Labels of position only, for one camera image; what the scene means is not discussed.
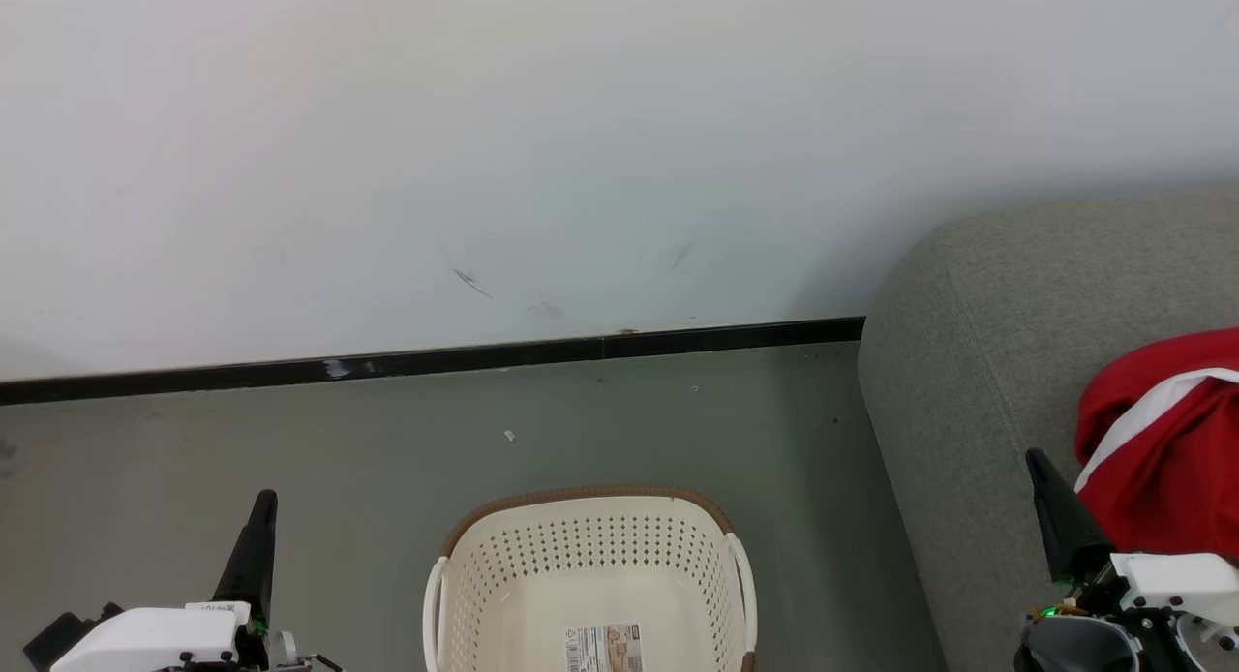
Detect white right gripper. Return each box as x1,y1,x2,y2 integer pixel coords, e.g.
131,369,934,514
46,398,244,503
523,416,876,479
1025,447,1239,626

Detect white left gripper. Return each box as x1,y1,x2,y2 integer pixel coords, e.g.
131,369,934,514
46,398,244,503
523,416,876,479
48,489,280,672

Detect red shorts with white stripe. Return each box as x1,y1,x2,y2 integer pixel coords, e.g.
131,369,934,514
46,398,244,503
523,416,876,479
1074,367,1239,559

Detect grey fabric sofa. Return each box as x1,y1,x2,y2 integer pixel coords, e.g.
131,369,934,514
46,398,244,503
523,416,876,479
858,183,1239,672

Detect black baseboard strip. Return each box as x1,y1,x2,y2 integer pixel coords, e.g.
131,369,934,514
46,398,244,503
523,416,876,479
0,317,866,407

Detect cream plastic laundry basket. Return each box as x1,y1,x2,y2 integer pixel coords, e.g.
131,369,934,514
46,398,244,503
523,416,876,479
423,486,759,672

